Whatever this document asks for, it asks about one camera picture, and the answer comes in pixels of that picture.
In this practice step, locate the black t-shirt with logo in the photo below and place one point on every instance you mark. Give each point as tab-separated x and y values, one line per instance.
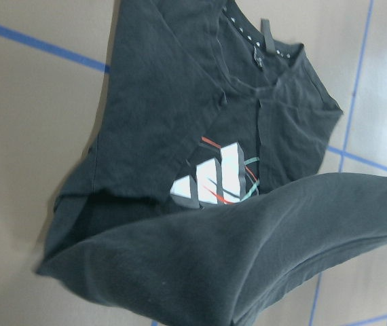
200	201

